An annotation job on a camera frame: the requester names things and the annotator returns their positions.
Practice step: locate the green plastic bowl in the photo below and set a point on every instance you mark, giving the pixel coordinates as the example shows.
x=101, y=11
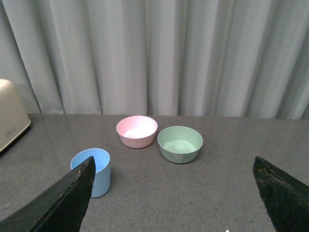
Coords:
x=179, y=144

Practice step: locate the grey pleated curtain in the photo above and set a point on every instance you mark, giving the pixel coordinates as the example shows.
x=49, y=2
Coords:
x=158, y=57

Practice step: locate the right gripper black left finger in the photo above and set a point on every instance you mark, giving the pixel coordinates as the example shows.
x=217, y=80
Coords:
x=61, y=208

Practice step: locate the pink plastic bowl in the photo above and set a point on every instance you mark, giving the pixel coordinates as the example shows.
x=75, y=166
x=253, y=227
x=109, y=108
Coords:
x=137, y=131

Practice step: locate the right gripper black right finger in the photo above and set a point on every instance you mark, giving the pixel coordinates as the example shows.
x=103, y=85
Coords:
x=286, y=199

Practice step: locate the cream white toaster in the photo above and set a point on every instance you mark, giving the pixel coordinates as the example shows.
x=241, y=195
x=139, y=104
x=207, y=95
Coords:
x=14, y=119

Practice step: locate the light blue plastic cup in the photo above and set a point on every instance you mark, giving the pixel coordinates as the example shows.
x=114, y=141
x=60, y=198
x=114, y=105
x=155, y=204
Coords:
x=102, y=180

